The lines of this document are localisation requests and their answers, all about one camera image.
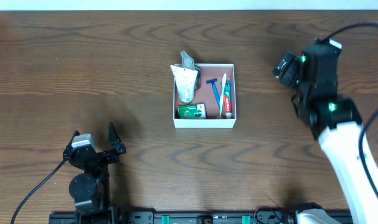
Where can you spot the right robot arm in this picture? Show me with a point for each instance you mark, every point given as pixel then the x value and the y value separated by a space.
pixel 335 123

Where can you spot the Colgate toothpaste tube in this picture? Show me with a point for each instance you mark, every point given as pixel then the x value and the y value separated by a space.
pixel 227 100

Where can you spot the blue disposable razor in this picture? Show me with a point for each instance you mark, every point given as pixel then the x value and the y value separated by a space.
pixel 215 90

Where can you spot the clear pump soap bottle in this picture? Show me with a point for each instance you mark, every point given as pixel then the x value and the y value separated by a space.
pixel 188 63

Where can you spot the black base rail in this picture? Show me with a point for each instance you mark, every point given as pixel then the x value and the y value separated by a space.
pixel 197 218

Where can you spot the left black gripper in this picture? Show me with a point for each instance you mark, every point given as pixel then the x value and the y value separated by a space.
pixel 99 155

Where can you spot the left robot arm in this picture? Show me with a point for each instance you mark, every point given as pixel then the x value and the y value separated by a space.
pixel 91 189

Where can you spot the green white toothbrush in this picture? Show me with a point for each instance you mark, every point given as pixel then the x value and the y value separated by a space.
pixel 221 99

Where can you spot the white lotion tube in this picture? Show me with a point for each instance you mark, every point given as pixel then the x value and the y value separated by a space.
pixel 185 80

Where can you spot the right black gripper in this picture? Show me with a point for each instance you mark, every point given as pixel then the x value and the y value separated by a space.
pixel 288 70

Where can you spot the white cardboard box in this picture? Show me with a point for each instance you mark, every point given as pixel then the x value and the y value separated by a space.
pixel 205 95

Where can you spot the green soap bar box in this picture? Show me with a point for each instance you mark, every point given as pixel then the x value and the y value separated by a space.
pixel 197 111

